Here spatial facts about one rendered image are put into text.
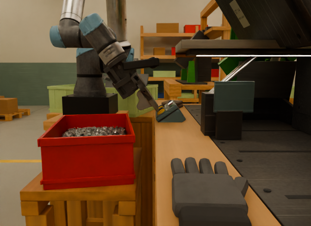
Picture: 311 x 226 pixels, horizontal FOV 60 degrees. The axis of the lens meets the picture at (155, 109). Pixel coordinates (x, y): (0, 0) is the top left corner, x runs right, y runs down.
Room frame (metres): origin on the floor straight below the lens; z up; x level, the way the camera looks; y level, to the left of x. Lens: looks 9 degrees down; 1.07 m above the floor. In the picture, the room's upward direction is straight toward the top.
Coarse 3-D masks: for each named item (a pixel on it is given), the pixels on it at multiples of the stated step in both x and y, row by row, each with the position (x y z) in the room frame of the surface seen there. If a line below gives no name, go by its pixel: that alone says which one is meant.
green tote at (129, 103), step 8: (48, 88) 1.73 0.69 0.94; (56, 88) 1.71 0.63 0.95; (64, 88) 1.69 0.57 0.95; (72, 88) 1.67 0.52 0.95; (112, 88) 1.58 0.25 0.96; (152, 88) 1.82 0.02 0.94; (56, 96) 1.71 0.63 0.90; (120, 96) 1.57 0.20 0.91; (128, 96) 1.55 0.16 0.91; (136, 96) 1.56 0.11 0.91; (56, 104) 1.72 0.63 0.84; (120, 104) 1.57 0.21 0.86; (128, 104) 1.55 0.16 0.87; (136, 104) 1.55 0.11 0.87; (56, 112) 1.72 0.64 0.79; (136, 112) 1.55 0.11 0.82; (144, 112) 1.68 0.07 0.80
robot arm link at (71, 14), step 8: (64, 0) 1.01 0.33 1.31; (72, 0) 1.00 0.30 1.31; (80, 0) 1.02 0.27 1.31; (64, 8) 0.99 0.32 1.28; (72, 8) 0.99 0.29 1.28; (80, 8) 1.01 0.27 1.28; (64, 16) 0.97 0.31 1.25; (72, 16) 0.97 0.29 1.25; (80, 16) 1.00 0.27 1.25; (64, 24) 0.95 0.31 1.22; (72, 24) 0.96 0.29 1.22; (56, 32) 0.94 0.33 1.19; (64, 32) 0.94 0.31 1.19; (72, 32) 0.94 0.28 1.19; (80, 32) 0.93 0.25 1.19; (56, 40) 0.94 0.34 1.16; (64, 40) 0.94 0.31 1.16; (72, 40) 0.94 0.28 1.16; (80, 40) 0.94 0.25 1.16
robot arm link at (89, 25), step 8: (88, 16) 0.84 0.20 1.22; (96, 16) 0.85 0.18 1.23; (80, 24) 0.84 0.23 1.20; (88, 24) 0.83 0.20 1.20; (96, 24) 0.84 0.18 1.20; (104, 24) 0.86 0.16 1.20; (88, 32) 0.83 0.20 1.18; (96, 32) 0.83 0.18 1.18; (104, 32) 0.84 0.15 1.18; (88, 40) 0.85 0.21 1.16; (96, 40) 0.83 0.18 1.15; (104, 40) 0.83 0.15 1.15; (112, 40) 0.85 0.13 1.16; (96, 48) 0.84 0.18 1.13; (104, 48) 0.83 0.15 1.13
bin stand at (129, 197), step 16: (32, 192) 0.57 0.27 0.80; (48, 192) 0.57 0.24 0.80; (64, 192) 0.57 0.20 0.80; (80, 192) 0.57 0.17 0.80; (96, 192) 0.57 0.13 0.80; (112, 192) 0.57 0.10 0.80; (128, 192) 0.57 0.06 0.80; (32, 208) 0.57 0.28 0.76; (48, 208) 0.60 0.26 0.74; (80, 208) 0.85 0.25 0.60; (128, 208) 0.57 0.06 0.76; (32, 224) 0.57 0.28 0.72; (48, 224) 0.58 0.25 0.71; (80, 224) 0.85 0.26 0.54; (112, 224) 0.58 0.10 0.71; (128, 224) 0.57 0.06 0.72
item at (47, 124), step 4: (120, 112) 1.36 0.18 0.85; (124, 112) 1.36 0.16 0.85; (128, 112) 1.41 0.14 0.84; (56, 116) 1.24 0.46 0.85; (60, 116) 1.24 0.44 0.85; (48, 120) 1.14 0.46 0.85; (52, 120) 1.14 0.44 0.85; (56, 120) 1.14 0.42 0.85; (44, 124) 1.12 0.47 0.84; (48, 124) 1.12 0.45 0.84; (52, 124) 1.12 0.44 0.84; (44, 128) 1.12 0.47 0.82; (48, 128) 1.12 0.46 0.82
